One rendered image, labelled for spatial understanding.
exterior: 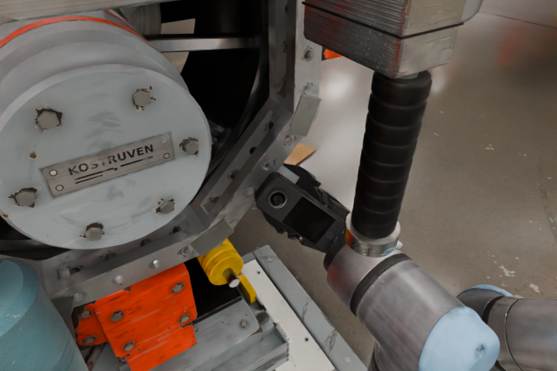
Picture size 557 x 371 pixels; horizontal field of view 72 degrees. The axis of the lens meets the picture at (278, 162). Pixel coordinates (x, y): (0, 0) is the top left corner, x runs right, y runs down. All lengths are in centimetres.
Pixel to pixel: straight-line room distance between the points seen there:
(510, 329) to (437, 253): 90
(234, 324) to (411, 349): 55
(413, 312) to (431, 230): 108
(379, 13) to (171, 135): 14
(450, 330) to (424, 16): 28
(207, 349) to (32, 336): 54
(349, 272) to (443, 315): 10
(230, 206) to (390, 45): 35
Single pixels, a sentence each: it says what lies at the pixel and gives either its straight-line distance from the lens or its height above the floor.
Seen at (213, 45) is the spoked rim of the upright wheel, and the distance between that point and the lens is 52.
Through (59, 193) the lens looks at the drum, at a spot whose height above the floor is 85.
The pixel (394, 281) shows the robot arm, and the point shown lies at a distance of 42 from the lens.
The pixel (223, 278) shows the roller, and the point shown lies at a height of 50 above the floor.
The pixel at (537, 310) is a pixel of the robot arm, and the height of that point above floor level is 62.
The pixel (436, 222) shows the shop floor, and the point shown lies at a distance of 152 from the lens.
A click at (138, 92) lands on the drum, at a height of 90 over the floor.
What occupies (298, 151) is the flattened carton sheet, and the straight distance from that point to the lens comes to 175.
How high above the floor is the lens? 99
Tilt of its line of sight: 36 degrees down
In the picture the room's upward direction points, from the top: straight up
